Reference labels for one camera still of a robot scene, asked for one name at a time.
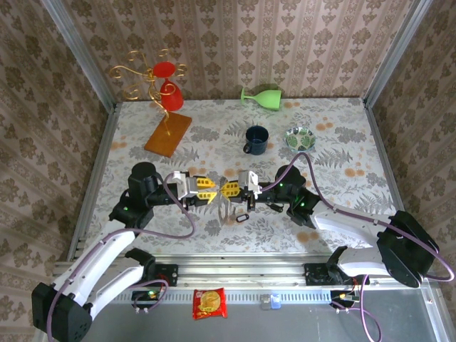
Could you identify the black key fob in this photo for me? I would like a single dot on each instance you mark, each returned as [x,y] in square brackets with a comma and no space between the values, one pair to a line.
[239,218]

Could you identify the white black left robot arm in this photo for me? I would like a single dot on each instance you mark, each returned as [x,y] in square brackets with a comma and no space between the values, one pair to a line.
[107,249]

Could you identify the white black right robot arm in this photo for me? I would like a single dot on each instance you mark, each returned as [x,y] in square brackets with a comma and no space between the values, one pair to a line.
[356,224]

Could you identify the green leaf pattern bowl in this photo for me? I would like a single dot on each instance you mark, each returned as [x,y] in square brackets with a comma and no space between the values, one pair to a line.
[301,139]

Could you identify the dark blue mug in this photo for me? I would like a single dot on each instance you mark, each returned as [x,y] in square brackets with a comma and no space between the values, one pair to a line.
[259,147]

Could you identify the green wine glass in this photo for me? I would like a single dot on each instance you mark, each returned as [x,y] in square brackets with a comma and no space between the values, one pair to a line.
[269,99]

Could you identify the red wine glass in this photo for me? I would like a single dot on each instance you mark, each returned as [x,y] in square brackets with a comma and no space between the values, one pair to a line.
[171,99]

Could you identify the red snack packet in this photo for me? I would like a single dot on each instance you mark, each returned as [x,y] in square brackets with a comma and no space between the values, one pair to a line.
[209,303]

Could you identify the left control board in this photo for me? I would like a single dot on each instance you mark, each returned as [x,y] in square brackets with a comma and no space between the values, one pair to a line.
[142,295]

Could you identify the control board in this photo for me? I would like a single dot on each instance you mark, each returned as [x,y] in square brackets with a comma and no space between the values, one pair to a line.
[142,295]
[336,295]

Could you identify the small grey box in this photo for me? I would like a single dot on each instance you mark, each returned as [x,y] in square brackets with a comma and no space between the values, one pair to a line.
[265,302]

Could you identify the small blue box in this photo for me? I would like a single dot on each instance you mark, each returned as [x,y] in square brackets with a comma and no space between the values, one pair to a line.
[275,302]

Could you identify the right control board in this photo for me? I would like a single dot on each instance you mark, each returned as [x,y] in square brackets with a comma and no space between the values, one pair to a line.
[336,295]

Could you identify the aluminium table side rail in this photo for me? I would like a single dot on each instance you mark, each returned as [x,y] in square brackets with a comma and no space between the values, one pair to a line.
[391,178]
[94,178]

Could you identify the long aluminium base rail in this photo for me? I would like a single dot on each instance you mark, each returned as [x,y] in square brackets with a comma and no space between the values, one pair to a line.
[242,270]

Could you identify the aluminium corner post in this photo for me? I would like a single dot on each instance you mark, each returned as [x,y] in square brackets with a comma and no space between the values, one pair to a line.
[81,50]
[396,50]

